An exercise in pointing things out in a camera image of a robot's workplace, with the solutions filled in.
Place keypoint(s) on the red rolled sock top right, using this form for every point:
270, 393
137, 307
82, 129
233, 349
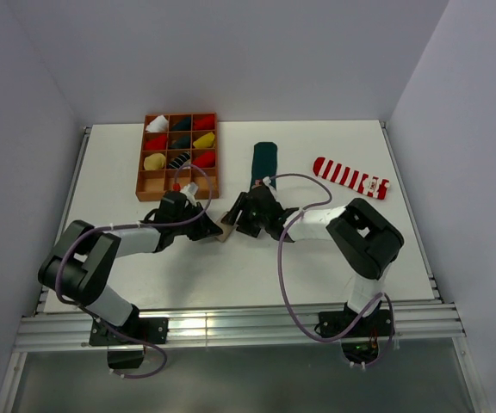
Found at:
205, 122

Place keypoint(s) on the yellow rolled sock right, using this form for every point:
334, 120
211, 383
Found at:
205, 141

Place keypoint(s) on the red rolled sock left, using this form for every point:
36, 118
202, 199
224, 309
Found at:
157, 142

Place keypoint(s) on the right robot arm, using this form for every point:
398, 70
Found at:
367, 241

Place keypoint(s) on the wooden compartment organizer tray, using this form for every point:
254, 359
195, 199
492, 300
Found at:
152, 184

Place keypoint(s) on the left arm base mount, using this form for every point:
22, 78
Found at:
127, 347

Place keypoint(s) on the red white striped santa sock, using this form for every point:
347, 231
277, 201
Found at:
356, 180

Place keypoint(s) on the black white striped rolled sock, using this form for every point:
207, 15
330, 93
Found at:
178, 161

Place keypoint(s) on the dark green reindeer sock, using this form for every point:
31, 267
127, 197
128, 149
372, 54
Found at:
264, 162

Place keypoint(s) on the aluminium frame rail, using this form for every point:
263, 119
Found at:
227, 328

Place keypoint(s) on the dark teal rolled sock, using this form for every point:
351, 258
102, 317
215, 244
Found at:
182, 142
183, 124

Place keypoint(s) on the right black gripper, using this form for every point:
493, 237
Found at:
244, 227

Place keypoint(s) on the red rolled sock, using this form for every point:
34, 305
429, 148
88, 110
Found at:
205, 122
157, 142
206, 160

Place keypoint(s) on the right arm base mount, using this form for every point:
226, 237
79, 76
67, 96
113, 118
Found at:
366, 331

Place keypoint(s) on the beige red sock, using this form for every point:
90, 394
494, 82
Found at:
226, 229

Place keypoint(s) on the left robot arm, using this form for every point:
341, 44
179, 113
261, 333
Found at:
79, 265

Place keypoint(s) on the red rolled sock lower right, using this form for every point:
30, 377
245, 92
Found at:
206, 160

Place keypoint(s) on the mustard rolled sock left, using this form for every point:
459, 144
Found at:
155, 161

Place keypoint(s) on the dark teal rolled sock middle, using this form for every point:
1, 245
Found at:
182, 142

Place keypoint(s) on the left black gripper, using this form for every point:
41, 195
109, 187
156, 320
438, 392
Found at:
206, 229

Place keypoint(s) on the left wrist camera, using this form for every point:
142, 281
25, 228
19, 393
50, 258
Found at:
190, 190

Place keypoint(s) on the dark teal rolled sock top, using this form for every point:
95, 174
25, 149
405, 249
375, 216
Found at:
183, 124

